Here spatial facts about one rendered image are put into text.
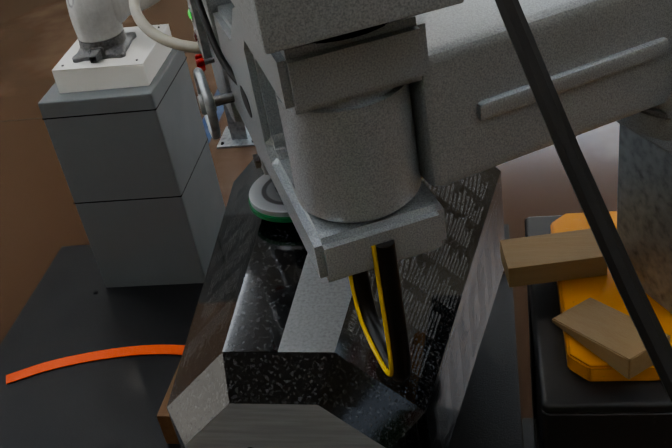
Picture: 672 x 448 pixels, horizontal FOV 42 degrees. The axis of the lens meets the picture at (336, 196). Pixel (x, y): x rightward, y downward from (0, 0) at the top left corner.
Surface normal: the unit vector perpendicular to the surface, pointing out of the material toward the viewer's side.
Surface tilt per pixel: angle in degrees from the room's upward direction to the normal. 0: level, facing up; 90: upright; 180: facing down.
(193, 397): 53
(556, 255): 0
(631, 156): 90
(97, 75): 90
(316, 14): 90
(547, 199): 0
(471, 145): 90
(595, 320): 11
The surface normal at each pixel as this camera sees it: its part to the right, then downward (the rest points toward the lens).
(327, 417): -0.16, 0.56
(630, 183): -0.91, 0.33
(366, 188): 0.17, 0.51
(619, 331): -0.25, -0.89
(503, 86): 0.39, 0.45
